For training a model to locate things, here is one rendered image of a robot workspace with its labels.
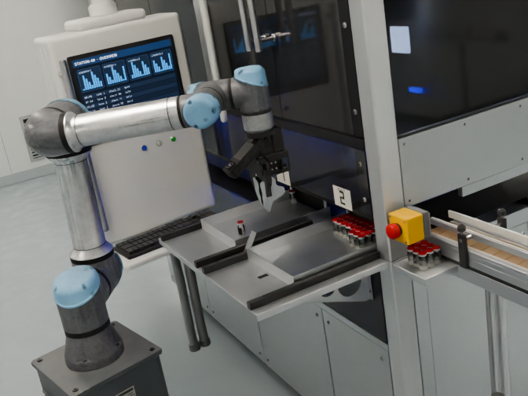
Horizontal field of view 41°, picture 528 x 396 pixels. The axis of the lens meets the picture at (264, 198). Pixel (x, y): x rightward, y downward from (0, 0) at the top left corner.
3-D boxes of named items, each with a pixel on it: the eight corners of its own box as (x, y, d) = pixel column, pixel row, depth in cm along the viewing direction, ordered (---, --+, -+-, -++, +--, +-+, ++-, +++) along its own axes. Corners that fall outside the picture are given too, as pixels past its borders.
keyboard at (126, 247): (209, 213, 267) (207, 207, 266) (228, 221, 255) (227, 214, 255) (112, 250, 247) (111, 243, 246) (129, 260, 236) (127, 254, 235)
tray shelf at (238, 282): (284, 200, 250) (283, 196, 249) (411, 258, 190) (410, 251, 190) (159, 243, 231) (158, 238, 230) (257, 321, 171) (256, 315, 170)
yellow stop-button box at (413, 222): (412, 229, 184) (409, 204, 181) (430, 237, 177) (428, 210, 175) (389, 239, 180) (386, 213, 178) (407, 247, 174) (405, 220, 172)
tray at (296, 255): (343, 223, 216) (342, 212, 215) (398, 246, 194) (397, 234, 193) (247, 259, 202) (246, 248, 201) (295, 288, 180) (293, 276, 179)
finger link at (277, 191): (290, 208, 177) (284, 174, 174) (269, 215, 175) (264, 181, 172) (284, 206, 180) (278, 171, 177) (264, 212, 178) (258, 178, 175)
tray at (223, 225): (290, 199, 245) (288, 189, 244) (331, 217, 223) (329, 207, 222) (202, 229, 231) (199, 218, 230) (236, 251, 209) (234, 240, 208)
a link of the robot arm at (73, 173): (71, 310, 186) (21, 110, 168) (89, 284, 200) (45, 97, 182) (114, 307, 184) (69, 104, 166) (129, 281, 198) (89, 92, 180)
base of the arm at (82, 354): (82, 379, 173) (71, 344, 169) (56, 358, 184) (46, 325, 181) (134, 351, 181) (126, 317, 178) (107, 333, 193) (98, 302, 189)
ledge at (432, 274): (433, 253, 191) (433, 247, 190) (467, 267, 180) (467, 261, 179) (393, 269, 185) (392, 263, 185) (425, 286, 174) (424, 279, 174)
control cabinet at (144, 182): (195, 196, 290) (155, 3, 264) (218, 206, 275) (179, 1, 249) (80, 238, 265) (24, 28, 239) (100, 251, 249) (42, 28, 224)
